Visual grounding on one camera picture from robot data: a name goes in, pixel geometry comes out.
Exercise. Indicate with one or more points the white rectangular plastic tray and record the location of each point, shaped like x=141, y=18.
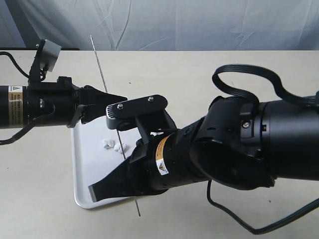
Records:
x=92, y=162

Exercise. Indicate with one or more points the white foam piece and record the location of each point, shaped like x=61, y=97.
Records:
x=120, y=148
x=108, y=143

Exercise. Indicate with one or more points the white foam piece bottom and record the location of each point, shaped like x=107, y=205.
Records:
x=120, y=148

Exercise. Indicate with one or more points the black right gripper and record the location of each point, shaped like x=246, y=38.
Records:
x=138, y=176

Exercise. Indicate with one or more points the blue-grey backdrop curtain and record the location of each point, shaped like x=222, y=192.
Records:
x=161, y=25

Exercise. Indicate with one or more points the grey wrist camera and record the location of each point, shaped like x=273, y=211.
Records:
x=47, y=54
x=147, y=114

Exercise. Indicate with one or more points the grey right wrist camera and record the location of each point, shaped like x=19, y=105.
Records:
x=147, y=114

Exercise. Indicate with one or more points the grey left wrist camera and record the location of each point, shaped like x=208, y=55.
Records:
x=47, y=54

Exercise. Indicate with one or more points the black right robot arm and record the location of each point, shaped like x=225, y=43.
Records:
x=228, y=145

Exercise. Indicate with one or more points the thin metal skewer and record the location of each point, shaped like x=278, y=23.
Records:
x=106, y=91

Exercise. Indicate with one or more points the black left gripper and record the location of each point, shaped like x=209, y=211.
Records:
x=61, y=102

